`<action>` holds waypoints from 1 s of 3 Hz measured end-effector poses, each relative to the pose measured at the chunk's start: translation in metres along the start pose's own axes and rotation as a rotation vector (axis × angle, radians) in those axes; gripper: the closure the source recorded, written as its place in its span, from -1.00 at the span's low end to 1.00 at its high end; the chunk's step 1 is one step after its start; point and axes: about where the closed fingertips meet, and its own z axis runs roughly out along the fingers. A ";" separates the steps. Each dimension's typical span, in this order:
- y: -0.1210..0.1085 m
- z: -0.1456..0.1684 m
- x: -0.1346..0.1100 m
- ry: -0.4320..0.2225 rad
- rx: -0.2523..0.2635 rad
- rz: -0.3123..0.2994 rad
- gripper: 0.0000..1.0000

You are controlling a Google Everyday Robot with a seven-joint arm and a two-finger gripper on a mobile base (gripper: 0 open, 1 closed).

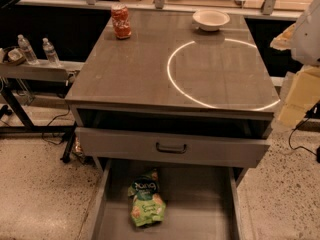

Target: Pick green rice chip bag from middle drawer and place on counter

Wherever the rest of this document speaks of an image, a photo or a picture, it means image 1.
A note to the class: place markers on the back metal rail shelf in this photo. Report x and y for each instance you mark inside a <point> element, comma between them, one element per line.
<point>274,9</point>

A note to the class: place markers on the green rice chip bag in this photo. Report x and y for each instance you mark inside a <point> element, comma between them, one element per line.
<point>147,205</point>

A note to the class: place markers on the orange soda can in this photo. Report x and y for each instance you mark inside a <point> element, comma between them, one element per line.
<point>120,21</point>

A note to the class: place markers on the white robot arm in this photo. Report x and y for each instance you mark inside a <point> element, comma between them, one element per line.
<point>303,40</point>

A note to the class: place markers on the right clear water bottle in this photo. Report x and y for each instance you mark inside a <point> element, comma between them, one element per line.
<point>50,52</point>

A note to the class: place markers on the small round container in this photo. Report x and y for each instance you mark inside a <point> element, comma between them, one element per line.
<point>13,56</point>

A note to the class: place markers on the left clear water bottle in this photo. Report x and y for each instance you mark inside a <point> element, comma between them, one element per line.
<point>27,50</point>

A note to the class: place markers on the clear water bottle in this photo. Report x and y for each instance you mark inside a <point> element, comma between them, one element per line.
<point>27,50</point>
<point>50,52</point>

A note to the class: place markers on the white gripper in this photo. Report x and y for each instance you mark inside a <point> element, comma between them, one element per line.
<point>308,37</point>

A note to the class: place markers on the open middle drawer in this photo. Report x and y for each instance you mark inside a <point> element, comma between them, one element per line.
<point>201,203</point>

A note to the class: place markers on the white bowl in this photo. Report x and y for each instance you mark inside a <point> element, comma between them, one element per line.
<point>210,20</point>

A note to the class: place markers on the top drawer with handle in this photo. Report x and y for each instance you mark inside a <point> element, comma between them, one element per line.
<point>172,148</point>

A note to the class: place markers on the grey drawer cabinet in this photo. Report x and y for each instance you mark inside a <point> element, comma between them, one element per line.
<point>171,77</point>

